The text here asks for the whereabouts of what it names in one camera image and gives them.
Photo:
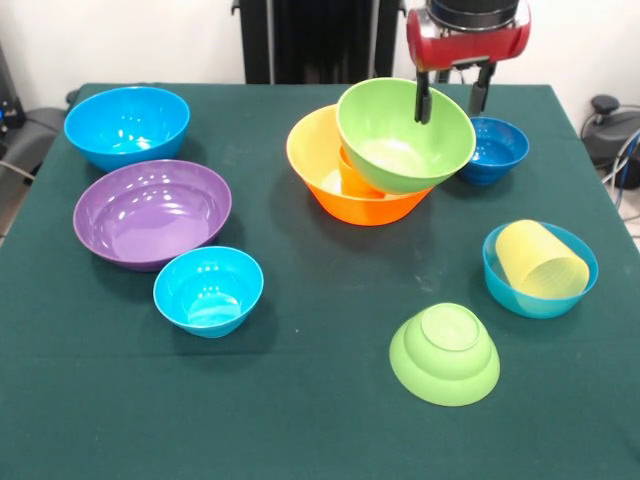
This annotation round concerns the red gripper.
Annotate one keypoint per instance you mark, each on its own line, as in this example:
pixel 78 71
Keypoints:
pixel 470 47

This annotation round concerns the large green bowl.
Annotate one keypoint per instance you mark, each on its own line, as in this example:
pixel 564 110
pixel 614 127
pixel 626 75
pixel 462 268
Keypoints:
pixel 390 130

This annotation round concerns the small dark blue bowl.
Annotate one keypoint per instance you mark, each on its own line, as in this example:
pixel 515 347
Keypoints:
pixel 497 155

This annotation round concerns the orange cup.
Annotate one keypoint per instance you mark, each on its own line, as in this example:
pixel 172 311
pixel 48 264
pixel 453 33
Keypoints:
pixel 355 182

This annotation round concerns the large orange bowl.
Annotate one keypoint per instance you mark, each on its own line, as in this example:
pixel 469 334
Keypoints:
pixel 370 210

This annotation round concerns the yellow cup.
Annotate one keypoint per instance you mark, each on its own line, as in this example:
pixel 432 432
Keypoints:
pixel 535 255

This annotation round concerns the translucent blue ridged bowl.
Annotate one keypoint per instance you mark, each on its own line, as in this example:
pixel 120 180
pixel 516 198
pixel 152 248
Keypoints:
pixel 540 307

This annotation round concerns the small green bowl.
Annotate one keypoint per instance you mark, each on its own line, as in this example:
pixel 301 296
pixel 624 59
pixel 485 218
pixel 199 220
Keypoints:
pixel 445 365

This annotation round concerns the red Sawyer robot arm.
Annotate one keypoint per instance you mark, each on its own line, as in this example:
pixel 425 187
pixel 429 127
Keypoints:
pixel 472 10

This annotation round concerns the black power adapter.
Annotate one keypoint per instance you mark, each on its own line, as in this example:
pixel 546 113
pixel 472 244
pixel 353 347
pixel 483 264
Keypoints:
pixel 442 77

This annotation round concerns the small light blue bowl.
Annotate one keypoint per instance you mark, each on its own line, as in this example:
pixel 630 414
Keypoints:
pixel 207 295

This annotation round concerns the purple bowl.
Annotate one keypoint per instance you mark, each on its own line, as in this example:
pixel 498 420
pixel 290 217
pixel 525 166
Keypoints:
pixel 150 215

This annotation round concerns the large blue bowl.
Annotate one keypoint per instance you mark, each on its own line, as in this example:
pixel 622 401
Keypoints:
pixel 125 125

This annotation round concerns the dark green tablecloth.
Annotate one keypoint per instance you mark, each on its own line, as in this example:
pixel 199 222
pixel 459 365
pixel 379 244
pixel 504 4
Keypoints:
pixel 350 425

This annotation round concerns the dark grey seat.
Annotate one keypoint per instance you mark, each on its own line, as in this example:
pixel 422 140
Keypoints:
pixel 40 130

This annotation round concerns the black electronic device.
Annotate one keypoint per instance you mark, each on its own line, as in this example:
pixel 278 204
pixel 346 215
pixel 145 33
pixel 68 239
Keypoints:
pixel 10 110

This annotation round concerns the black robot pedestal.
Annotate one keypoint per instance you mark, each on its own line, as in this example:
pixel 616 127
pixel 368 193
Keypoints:
pixel 320 30

